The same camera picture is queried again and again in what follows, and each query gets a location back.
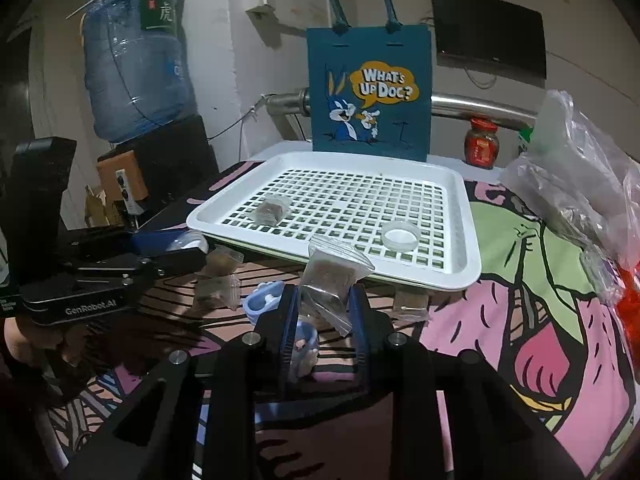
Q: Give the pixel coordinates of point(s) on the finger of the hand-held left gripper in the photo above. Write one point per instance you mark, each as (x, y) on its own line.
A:
(175, 262)
(155, 244)

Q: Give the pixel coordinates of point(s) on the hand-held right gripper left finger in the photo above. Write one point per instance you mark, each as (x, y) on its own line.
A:
(290, 325)

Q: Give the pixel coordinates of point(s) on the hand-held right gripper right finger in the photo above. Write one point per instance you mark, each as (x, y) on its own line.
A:
(357, 325)

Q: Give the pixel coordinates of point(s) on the light blue plastic clip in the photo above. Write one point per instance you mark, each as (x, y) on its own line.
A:
(260, 302)
(306, 340)

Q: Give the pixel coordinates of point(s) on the brown snack packet clear wrapper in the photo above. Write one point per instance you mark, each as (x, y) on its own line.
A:
(222, 262)
(272, 209)
(410, 305)
(327, 280)
(215, 294)

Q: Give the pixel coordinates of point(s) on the white perforated plastic tray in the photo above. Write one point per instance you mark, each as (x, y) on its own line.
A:
(350, 195)

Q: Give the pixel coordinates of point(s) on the person's left hand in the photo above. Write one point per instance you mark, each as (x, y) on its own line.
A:
(35, 345)

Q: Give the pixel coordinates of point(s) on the brown cardboard box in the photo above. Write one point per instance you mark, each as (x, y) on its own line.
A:
(100, 210)

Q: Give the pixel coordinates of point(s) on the black water dispenser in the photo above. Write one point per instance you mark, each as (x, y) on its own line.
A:
(180, 155)

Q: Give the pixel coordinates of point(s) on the printed cartoon blanket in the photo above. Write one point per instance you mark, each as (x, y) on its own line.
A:
(500, 360)

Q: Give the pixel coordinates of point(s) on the blue water cooler bottle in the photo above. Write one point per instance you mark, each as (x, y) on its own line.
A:
(135, 70)

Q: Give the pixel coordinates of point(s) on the red-lidded sauce jar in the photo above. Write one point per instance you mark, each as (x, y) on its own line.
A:
(482, 147)

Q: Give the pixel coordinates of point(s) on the green and white carton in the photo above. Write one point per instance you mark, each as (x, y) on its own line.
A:
(525, 142)

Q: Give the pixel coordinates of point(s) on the blue cartoon rabbit tote bag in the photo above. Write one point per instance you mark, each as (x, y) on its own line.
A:
(370, 60)

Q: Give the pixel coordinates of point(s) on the clear plastic bags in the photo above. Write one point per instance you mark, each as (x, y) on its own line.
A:
(575, 170)

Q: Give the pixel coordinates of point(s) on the red plastic bag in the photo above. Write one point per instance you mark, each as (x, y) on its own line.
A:
(631, 300)

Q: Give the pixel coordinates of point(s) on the wooden box with white switch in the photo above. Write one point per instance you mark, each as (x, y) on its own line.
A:
(112, 167)

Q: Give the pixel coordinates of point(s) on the white wall bracket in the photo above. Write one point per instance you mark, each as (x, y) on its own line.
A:
(260, 2)

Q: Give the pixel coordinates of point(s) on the black wall-mounted screen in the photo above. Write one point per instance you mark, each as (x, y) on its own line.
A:
(487, 30)

